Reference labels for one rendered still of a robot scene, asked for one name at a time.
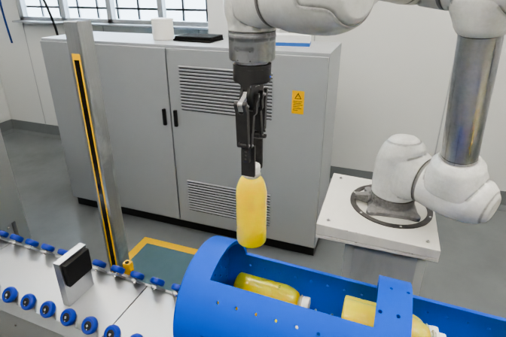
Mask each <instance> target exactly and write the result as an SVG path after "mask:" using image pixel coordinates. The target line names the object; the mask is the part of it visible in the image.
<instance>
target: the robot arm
mask: <svg viewBox="0 0 506 337"><path fill-rule="evenodd" d="M223 1H224V14H225V17H226V19H227V25H228V41H229V58H230V60H231V61H233V80H234V82H236V83H238V84H240V86H241V88H240V93H239V101H235V102H234V103H233V106H234V110H235V113H236V146H237V147H241V175H244V176H249V177H253V178H254V177H255V162H258V163H260V165H261V168H262V167H263V139H262V138H266V137H267V134H264V132H266V130H267V129H266V127H267V95H268V91H269V90H268V87H264V84H266V83H269V82H270V81H271V67H272V63H271V61H273V60H274V59H275V57H276V28H277V29H281V30H284V31H286V32H293V33H297V34H303V35H319V36H331V35H339V34H343V33H345V32H348V31H351V30H353V29H355V28H356V27H358V26H360V25H361V24H362V23H363V22H364V21H365V20H366V19H367V17H368V16H369V14H370V12H371V10H372V8H373V5H375V4H376V3H377V2H378V1H383V2H391V3H394V4H397V5H418V6H420V7H425V8H433V9H438V10H442V11H449V13H450V17H451V20H452V23H453V28H454V30H455V32H456V34H457V39H456V49H455V55H454V60H453V71H452V77H451V82H450V92H449V98H448V103H447V114H446V119H445V125H444V135H443V141H442V147H441V151H439V152H438V153H436V154H435V155H434V156H431V155H430V154H428V153H427V147H426V146H425V145H424V143H423V142H422V141H421V140H419V139H418V138H417V137H416V136H414V135H408V134H396V135H392V136H391V137H390V138H389V139H388V140H387V141H385V142H384V143H383V145H382V147H381V148H380V150H379V153H378V154H377V157H376V162H375V165H374V168H373V177H372V187H365V188H364V192H355V199H356V200H359V201H362V202H366V203H367V210H366V214H368V215H370V216H382V217H393V218H398V219H404V220H411V221H413V222H419V221H420V219H421V217H420V215H419V214H418V212H417V210H416V206H415V201H416V202H418V203H419V204H421V205H423V206H425V207H426V208H428V209H430V210H432V211H434V212H436V213H438V214H441V215H443V216H445V217H448V218H450V219H452V220H456V221H459V222H463V223H473V224H478V223H485V222H487V221H488V220H489V219H490V218H491V217H492V216H493V214H494V213H495V212H496V210H497V209H498V207H499V205H500V203H501V194H500V190H499V188H498V186H497V185H496V183H495V182H493V181H491V180H490V179H489V173H488V170H487V164H486V163H485V161H484V160H483V158H482V157H481V156H480V149H481V145H482V141H483V134H484V130H485V126H486V120H487V116H488V112H489V105H490V101H491V98H492V93H493V89H494V85H495V79H496V75H497V71H498V64H499V60H500V56H501V49H502V45H503V42H504V35H506V0H223Z"/></svg>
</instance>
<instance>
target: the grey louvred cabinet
mask: <svg viewBox="0 0 506 337"><path fill-rule="evenodd" d="M93 37H94V42H95V47H96V56H97V61H98V66H99V75H100V80H101V85H102V94H103V98H104V103H105V112H106V117H107V122H108V131H109V136H110V141H111V149H112V154H113V160H114V168H115V173H116V178H117V187H118V192H119V197H120V206H121V210H122V213H123V214H129V215H133V216H137V217H143V218H146V219H150V220H156V221H160V222H163V223H169V224H173V225H176V226H183V227H187V228H190V229H196V230H200V231H204V232H210V233H214V234H217V235H223V236H227V237H231V238H236V228H237V226H236V187H237V184H238V181H239V179H240V178H241V177H242V175H241V147H237V146H236V113H235V110H234V106H233V103H234V102H235V101H239V93H240V88H241V86H240V84H238V83H236V82H234V80H233V61H231V60H230V58H229V41H228V38H227V37H223V39H224V40H221V41H215V42H212V43H200V42H189V41H173V40H168V41H156V40H154V39H153V34H143V33H126V32H93ZM40 43H41V49H42V53H43V57H44V64H45V67H46V71H47V77H48V81H49V85H50V91H51V95H52V99H53V105H54V109H55V113H56V119H57V123H58V127H59V133H60V137H61V141H62V147H63V151H64V154H65V158H66V165H67V169H68V172H69V179H70V182H71V186H72V192H73V196H75V197H78V202H79V204H82V205H89V206H92V207H96V208H98V205H97V200H96V193H95V188H94V184H93V177H92V172H91V168H90V161H89V156H88V152H87V145H86V141H85V137H84V129H83V125H82V120H81V113H80V108H79V104H78V97H77V93H76V89H75V81H74V77H73V73H72V65H71V61H70V57H69V49H68V45H67V40H66V35H56V36H50V37H45V38H41V41H40ZM341 46H342V43H341V42H326V41H311V46H310V48H292V47H276V57H275V59H274V60H273V61H271V63H272V67H271V81H270V82H269V83H266V84H264V87H268V90H269V91H268V95H267V127H266V129H267V130H266V132H264V134H267V137H266V138H262V139H263V167H262V168H261V170H260V172H261V177H262V178H263V179H264V182H265V184H266V187H267V239H266V241H265V243H264V245H267V246H271V247H277V248H281V249H285V250H291V251H294V252H298V253H302V254H308V255H312V256H313V255H314V252H315V248H316V245H317V243H318V240H319V238H316V236H315V231H316V224H317V221H318V218H319V215H320V212H321V209H322V206H323V203H324V200H325V197H326V195H327V192H328V188H329V180H330V171H331V155H332V146H333V137H334V121H335V113H336V104H337V88H338V80H339V71H340V54H341Z"/></svg>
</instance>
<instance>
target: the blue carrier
mask: <svg viewBox="0 0 506 337"><path fill-rule="evenodd" d="M240 272H244V273H247V274H250V275H254V276H258V277H262V278H266V279H269V280H272V281H276V282H280V283H283V284H287V285H289V286H291V287H293V288H294V289H296V290H297V291H298V292H299V294H300V296H301V295H304V296H308V297H310V298H311V303H310V307H309V308H304V307H302V306H299V305H294V304H291V303H289V302H284V301H281V300H278V299H274V298H271V297H268V296H263V295H261V294H257V293H253V292H250V291H247V290H243V289H239V288H237V287H234V286H233V285H234V282H235V280H236V277H237V275H238V274H239V273H240ZM346 295H349V296H354V297H357V298H360V299H366V300H368V301H371V302H376V312H375V318H374V324H373V327H371V326H366V325H364V324H360V323H356V322H353V321H350V320H346V319H343V318H341V314H342V310H343V302H344V299H345V296H346ZM217 302H219V304H218V303H217ZM236 307H237V308H238V309H237V310H236ZM315 308H316V309H317V311H316V310H315ZM255 313H257V316H255ZM331 314H333V315H331ZM413 314H415V315H416V316H417V317H418V318H420V319H421V320H422V322H423V323H424V324H426V323H427V324H428V325H432V326H437V327H438V330H439V332H441V333H443V334H445V335H446V336H447V337H506V318H503V317H498V316H495V315H491V314H486V313H483V312H479V311H474V310H471V309H468V308H463V307H459V306H456V305H451V304H447V303H444V302H439V301H436V300H433V299H427V298H424V297H421V296H415V295H413V288H412V284H411V283H410V282H407V281H401V280H398V279H394V278H389V277H386V276H382V275H380V276H379V279H378V282H377V285H373V284H368V283H365V282H362V281H357V280H353V279H350V278H344V277H341V276H338V275H333V274H330V273H327V272H321V271H318V270H315V269H309V268H306V267H302V266H298V265H295V264H291V263H286V262H282V261H279V260H274V259H270V258H267V257H263V256H259V255H256V254H250V253H247V250H246V247H243V246H242V245H240V244H239V242H238V241H237V240H236V239H232V238H227V237H224V236H219V235H216V236H213V237H211V238H209V239H208V240H207V241H205V242H204V243H203V244H202V245H201V247H200V248H199V249H198V251H197V252H196V253H195V255H194V257H193V259H192V260H191V262H190V264H189V266H188V268H187V270H186V272H185V274H184V277H183V280H182V282H181V286H180V288H179V292H178V296H177V299H176V303H175V310H174V316H173V327H172V329H173V337H411V332H412V321H413ZM275 319H277V323H276V322H275ZM296 326H298V329H296V328H295V327H296Z"/></svg>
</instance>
